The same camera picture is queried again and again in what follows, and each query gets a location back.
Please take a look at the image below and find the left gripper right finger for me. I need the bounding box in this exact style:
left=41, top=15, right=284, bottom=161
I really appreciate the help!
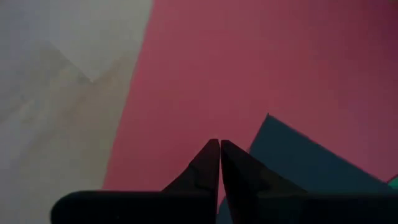
left=220, top=139, right=398, bottom=224

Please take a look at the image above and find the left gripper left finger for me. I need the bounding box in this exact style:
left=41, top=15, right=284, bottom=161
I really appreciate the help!
left=51, top=139, right=221, bottom=224

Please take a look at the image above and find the black paper sheet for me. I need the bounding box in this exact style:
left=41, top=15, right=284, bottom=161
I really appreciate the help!
left=216, top=113, right=397, bottom=224

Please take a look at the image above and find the red paper sheet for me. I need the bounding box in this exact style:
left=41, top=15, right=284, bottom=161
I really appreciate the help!
left=102, top=0, right=398, bottom=224

